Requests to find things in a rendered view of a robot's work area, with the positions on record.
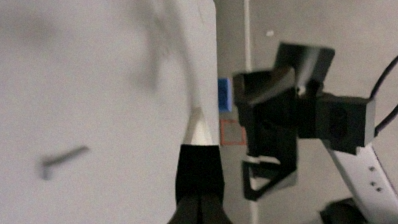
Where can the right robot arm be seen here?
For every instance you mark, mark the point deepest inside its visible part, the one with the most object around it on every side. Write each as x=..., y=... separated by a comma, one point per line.
x=341, y=120

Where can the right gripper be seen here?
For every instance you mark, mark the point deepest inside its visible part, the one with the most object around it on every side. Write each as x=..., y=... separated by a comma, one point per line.
x=273, y=106

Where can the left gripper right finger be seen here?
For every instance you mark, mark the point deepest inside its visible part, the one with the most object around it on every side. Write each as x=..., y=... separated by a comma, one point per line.
x=210, y=208

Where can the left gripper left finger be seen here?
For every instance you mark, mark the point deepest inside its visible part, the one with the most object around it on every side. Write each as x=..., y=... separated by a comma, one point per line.
x=187, y=211

